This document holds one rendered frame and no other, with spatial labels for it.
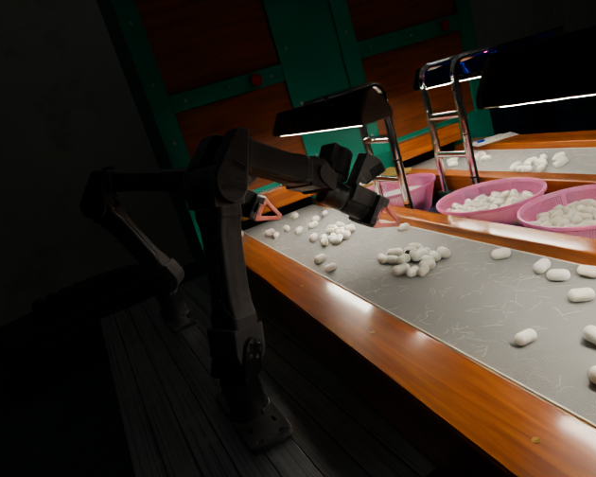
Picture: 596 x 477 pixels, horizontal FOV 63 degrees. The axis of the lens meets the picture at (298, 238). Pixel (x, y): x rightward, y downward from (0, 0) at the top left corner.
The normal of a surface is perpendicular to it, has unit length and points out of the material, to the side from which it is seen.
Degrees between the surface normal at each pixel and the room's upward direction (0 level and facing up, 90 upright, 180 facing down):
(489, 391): 0
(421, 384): 0
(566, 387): 0
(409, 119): 90
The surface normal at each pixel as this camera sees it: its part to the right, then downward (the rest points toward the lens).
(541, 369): -0.29, -0.92
